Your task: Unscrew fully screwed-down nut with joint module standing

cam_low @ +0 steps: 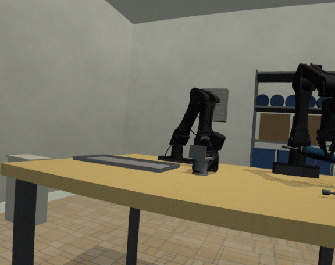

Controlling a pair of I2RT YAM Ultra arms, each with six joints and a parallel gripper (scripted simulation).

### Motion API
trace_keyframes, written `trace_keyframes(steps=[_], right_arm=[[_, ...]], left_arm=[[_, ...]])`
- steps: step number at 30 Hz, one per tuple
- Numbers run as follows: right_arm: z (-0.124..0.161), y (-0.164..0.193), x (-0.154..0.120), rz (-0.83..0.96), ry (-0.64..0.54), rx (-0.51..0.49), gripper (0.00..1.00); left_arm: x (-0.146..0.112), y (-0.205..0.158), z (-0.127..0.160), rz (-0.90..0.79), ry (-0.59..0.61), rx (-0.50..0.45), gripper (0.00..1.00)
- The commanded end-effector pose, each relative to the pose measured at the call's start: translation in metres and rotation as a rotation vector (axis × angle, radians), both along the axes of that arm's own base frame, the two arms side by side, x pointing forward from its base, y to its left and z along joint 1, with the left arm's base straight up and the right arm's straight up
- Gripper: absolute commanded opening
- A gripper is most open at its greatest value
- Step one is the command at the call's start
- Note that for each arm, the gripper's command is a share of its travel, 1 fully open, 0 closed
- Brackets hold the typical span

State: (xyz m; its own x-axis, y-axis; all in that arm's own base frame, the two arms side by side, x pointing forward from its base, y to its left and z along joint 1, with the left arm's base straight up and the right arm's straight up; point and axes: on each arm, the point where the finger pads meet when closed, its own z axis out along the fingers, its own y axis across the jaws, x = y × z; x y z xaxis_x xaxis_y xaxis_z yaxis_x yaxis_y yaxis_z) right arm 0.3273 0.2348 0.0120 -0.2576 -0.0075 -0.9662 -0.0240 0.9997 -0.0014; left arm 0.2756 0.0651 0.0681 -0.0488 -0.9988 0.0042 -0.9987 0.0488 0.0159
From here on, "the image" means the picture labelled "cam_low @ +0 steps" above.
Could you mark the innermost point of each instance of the black cylinder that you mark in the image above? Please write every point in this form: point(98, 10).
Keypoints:
point(200, 167)

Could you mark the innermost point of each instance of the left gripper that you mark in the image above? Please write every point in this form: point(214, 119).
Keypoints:
point(325, 134)

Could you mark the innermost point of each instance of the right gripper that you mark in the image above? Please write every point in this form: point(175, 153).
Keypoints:
point(213, 164)

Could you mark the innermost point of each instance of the dark blue electric nut driver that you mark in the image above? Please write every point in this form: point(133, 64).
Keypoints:
point(311, 152)

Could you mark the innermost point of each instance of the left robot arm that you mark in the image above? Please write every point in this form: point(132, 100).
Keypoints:
point(316, 80)

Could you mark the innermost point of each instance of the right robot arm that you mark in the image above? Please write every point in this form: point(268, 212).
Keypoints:
point(199, 102)

